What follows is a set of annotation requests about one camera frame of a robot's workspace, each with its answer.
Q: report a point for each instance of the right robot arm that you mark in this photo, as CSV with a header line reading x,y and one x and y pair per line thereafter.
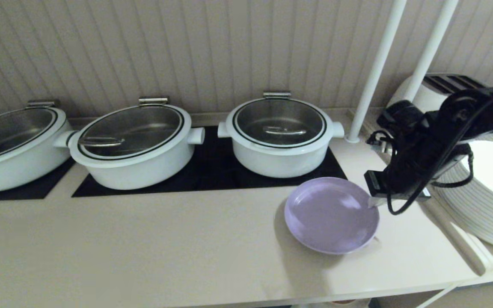
x,y
464,109

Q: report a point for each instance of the black induction hob panel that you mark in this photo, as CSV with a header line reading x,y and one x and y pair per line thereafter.
x,y
212,171
28,190

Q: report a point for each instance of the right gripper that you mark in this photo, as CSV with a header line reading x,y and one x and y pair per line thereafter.
x,y
407,171

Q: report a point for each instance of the white shelf pole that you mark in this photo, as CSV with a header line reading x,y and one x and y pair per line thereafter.
x,y
430,47
377,68

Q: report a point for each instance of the stack of white plates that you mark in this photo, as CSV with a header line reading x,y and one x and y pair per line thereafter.
x,y
492,188

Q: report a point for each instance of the purple plate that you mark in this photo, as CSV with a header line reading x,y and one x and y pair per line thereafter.
x,y
328,216

